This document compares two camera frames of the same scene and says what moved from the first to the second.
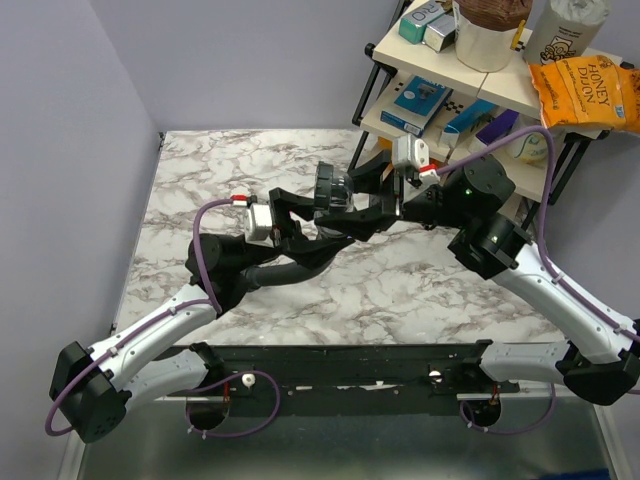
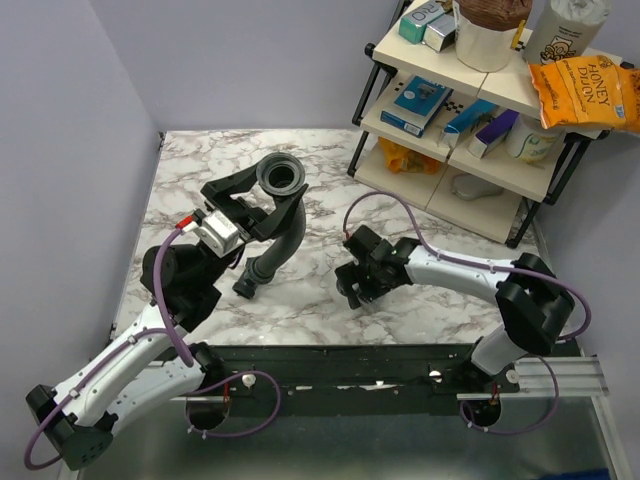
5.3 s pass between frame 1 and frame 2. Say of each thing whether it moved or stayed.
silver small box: stayed
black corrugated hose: moved
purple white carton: stayed
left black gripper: moved
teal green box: stayed
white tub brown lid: stayed
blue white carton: stayed
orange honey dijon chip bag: stayed
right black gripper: moved
